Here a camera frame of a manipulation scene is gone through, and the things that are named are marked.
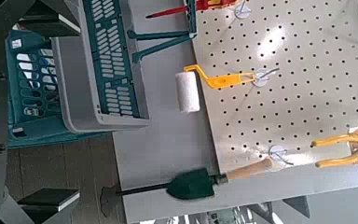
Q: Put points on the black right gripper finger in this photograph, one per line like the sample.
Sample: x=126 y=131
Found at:
x=48 y=200
x=52 y=26

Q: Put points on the grey teal plastic crate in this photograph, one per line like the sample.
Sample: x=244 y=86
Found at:
x=74 y=93

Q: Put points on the red yellow screwdriver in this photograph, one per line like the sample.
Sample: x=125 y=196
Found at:
x=167 y=12

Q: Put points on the grey shelf back panel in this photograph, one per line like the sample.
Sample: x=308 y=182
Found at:
x=167 y=140

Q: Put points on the white pegboard hook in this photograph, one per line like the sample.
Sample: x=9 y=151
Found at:
x=276 y=152
x=261 y=79
x=241 y=11

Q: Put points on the white perforated pegboard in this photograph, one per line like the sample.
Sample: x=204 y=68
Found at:
x=307 y=93

